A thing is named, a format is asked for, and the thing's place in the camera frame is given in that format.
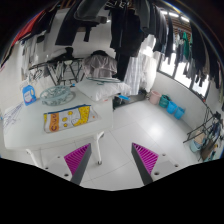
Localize white pillow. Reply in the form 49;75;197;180
75;79;131;102

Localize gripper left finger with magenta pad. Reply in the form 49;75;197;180
64;143;92;185

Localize dark hanging jacket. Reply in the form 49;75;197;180
55;0;108;46

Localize grey garment on stand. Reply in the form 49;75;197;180
82;50;117;78

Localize blue detergent bottle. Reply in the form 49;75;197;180
22;85;36;106

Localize white hanging shirt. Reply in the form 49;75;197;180
124;53;157;96

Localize wire hangers bundle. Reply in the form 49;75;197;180
3;102;24;133

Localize white folding table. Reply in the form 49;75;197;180
3;89;113;164

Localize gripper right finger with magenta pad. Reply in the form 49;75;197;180
131;143;159;185

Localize teal bucket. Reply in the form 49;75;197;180
159;95;171;108

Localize black hanging trousers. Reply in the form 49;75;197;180
110;6;144;81

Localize blue bucket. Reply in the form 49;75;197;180
167;101;177;114
174;107;185;119

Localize yellow white patterned towel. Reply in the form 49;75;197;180
43;104;98;133

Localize pink bucket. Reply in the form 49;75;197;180
149;90;161;105

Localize black folding drying rack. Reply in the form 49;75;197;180
185;107;224;162

